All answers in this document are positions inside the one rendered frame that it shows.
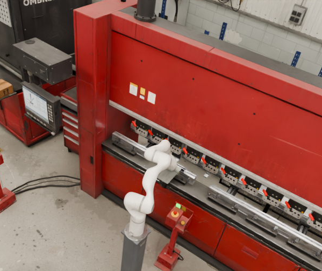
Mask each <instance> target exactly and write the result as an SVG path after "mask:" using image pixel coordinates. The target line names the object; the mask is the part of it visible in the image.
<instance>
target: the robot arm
mask: <svg viewBox="0 0 322 271"><path fill-rule="evenodd" d="M144 157H145V159H147V160H148V161H151V162H154V163H157V164H158V165H156V166H154V167H152V168H149V169H147V171H146V172H145V175H144V178H143V180H142V186H143V188H144V189H145V191H146V196H143V195H140V194H137V193H135V192H129V193H127V194H126V195H125V197H124V205H125V208H126V209H127V210H128V212H129V213H130V214H131V218H130V222H129V223H128V224H127V225H126V227H125V235H126V236H127V237H128V238H129V239H130V240H132V241H141V240H143V239H145V237H146V236H147V233H148V229H147V226H146V225H145V220H146V214H149V213H151V212H153V210H154V195H153V190H154V185H155V182H156V179H157V177H158V175H159V174H160V173H161V172H162V171H163V170H165V169H167V168H168V169H170V170H175V169H176V167H177V162H176V159H175V158H174V157H173V156H172V155H171V153H170V142H169V141H168V140H162V141H161V142H160V143H159V144H158V145H155V146H151V147H149V148H147V149H146V150H145V152H144Z"/></svg>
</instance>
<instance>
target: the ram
mask: <svg viewBox="0 0 322 271"><path fill-rule="evenodd" d="M130 83H133V84H135V85H137V86H138V88H137V95H134V94H132V93H130ZM141 87H142V88H144V89H145V95H143V94H141V93H140V89H141ZM148 91H150V92H152V93H154V94H156V98H155V104H152V103H150V102H148V101H147V99H148ZM140 95H142V96H144V99H142V98H140ZM109 100H111V101H113V102H115V103H117V104H119V105H121V106H123V107H124V108H126V109H128V110H130V111H132V112H134V113H136V114H138V115H140V116H142V117H144V118H146V119H148V120H150V121H152V122H154V123H156V124H158V125H160V126H162V127H164V128H166V129H168V130H170V131H172V132H174V133H175V134H177V135H179V136H181V137H183V138H185V139H187V140H189V141H191V142H193V143H195V144H197V145H199V146H201V147H202V148H204V149H206V150H208V151H210V152H212V153H214V154H216V155H218V156H220V157H222V158H224V159H226V160H228V161H230V162H232V163H234V164H236V165H238V166H240V167H242V168H244V169H246V170H248V171H250V172H252V173H253V174H255V175H257V176H259V177H261V178H263V179H265V180H267V181H269V182H271V183H273V184H275V185H277V186H279V187H281V188H283V189H285V190H287V191H289V192H291V193H293V194H295V195H297V196H299V197H301V198H303V199H304V200H306V201H308V202H310V203H312V204H314V205H316V206H318V207H320V208H322V116H321V115H319V114H316V113H314V112H311V111H309V110H307V109H304V108H301V107H299V106H297V105H294V104H292V103H289V102H287V101H284V100H282V99H280V98H277V97H275V96H272V95H270V94H268V93H265V92H263V91H261V90H258V89H255V88H253V87H250V86H248V85H246V84H243V83H241V82H238V81H236V80H234V79H231V78H229V77H226V76H224V75H222V74H219V73H216V72H214V71H212V70H209V69H207V68H205V67H202V66H199V65H197V64H195V63H192V62H190V61H188V60H185V59H183V58H180V57H178V56H176V55H173V54H170V53H168V52H165V51H163V50H161V49H158V48H156V47H153V46H151V45H149V44H146V43H144V42H141V41H139V40H137V39H134V38H131V37H129V36H127V35H124V34H122V33H119V32H117V31H114V30H112V31H111V63H110V96H109ZM109 105H111V106H113V107H114V108H116V109H118V110H120V111H122V112H124V113H126V114H128V115H130V116H132V117H134V118H136V119H138V120H140V121H142V122H144V123H145V124H147V125H149V126H151V127H153V128H155V129H157V130H159V131H161V132H163V133H165V134H167V135H169V136H171V137H173V138H175V139H176V140H178V141H180V142H182V143H184V144H186V145H188V146H190V147H192V148H194V149H196V150H198V151H200V152H202V153H204V154H206V155H207V156H209V157H211V158H213V159H215V160H217V161H219V162H221V163H223V164H225V165H227V166H229V167H231V168H233V169H235V170H237V171H238V172H240V173H242V174H244V175H246V176H248V177H250V178H252V179H254V180H256V181H258V182H260V183H262V184H264V185H266V186H268V187H269V188H271V189H273V190H275V191H277V192H279V193H281V194H283V195H285V196H286V197H288V198H290V199H292V200H294V201H296V202H298V203H300V204H302V205H304V206H306V207H308V208H310V209H312V210H314V211H316V212H317V213H319V214H321V215H322V212H321V211H319V210H317V209H316V208H314V207H312V206H310V205H308V204H306V203H304V202H302V201H300V200H298V199H296V198H294V197H292V196H290V195H288V194H286V193H284V192H282V191H280V190H278V189H277V188H275V187H273V186H271V185H269V184H267V183H265V182H263V181H261V180H259V179H257V178H255V177H253V176H251V175H249V174H247V173H245V172H243V171H241V170H240V169H238V168H236V167H234V166H232V165H230V164H228V163H226V162H224V161H222V160H221V159H219V158H217V157H215V156H213V155H211V154H209V153H207V152H205V151H203V150H201V149H199V148H197V147H195V146H193V145H191V144H189V143H187V142H185V141H183V140H182V139H180V138H178V137H176V136H174V135H172V134H170V133H168V132H166V131H164V130H162V129H160V128H158V127H156V126H154V125H152V124H150V123H148V122H146V121H144V120H143V119H141V118H139V117H137V116H135V115H133V114H131V113H129V112H127V111H125V110H123V109H121V108H119V107H117V106H115V105H113V104H111V103H109Z"/></svg>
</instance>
